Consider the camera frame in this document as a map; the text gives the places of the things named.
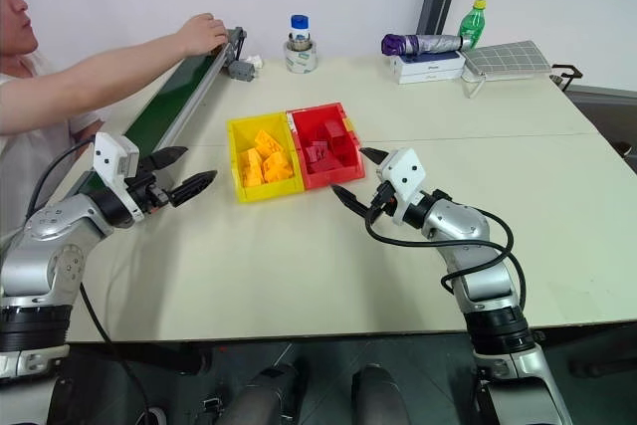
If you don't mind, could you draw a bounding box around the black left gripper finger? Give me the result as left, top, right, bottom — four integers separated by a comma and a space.
168, 169, 219, 208
140, 145, 190, 173

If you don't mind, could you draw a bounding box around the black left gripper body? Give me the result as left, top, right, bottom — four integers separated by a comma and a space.
123, 155, 171, 216

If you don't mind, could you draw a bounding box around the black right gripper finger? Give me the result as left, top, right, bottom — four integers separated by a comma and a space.
330, 184, 374, 220
359, 145, 388, 166

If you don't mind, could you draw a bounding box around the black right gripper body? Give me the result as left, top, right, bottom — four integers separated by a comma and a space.
369, 180, 399, 221

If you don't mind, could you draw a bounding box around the gray perforated metal block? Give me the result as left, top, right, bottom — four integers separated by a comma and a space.
227, 59, 256, 82

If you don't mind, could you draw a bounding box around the person's bare hand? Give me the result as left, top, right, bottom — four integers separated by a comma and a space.
175, 12, 229, 58

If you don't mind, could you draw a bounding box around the red plastic bin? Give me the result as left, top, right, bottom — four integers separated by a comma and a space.
285, 102, 367, 192

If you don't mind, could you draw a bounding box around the red building block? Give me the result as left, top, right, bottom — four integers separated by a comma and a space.
305, 141, 330, 165
323, 117, 347, 141

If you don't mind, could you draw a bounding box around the yellow plastic bin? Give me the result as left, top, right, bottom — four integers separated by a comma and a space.
226, 111, 306, 205

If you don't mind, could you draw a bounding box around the yellow building block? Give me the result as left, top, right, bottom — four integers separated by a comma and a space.
261, 151, 296, 184
237, 146, 264, 188
254, 128, 284, 155

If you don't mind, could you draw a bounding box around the white phone box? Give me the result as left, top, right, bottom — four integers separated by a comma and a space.
396, 66, 467, 86
388, 50, 467, 75

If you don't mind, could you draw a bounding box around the white tape roll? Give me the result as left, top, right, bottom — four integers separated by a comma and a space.
283, 38, 319, 75

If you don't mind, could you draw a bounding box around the person's white shirt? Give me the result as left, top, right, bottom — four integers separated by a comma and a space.
0, 52, 108, 245

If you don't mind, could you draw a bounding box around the folded purple gray umbrella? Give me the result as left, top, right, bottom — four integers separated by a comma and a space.
381, 32, 473, 57

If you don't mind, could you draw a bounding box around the white bottle blue cap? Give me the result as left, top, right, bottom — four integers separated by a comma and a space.
289, 14, 313, 52

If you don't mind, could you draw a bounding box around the green plastic bottle yellow cap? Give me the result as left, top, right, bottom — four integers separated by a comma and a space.
457, 0, 488, 52

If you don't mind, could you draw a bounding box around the gray checkered pouch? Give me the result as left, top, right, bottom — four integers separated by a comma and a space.
460, 40, 553, 100

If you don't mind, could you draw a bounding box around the dark rounded shape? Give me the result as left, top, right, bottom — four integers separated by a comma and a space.
217, 361, 306, 425
349, 362, 410, 425

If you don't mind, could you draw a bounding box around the person's head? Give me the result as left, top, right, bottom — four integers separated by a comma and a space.
0, 0, 41, 57

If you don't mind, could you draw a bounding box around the black chair armrest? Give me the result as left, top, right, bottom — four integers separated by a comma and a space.
549, 63, 584, 94

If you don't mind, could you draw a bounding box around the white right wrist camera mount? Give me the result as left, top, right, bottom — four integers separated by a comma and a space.
375, 147, 428, 225

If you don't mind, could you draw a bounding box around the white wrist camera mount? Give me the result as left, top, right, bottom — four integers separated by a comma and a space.
93, 131, 145, 221
375, 147, 428, 225

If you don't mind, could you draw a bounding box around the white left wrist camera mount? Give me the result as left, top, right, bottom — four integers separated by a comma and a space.
93, 131, 145, 221

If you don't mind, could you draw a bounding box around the green conveyor belt silver frame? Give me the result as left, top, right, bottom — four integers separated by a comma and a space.
48, 26, 249, 207

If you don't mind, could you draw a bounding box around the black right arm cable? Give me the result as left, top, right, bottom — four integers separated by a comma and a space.
363, 203, 528, 329

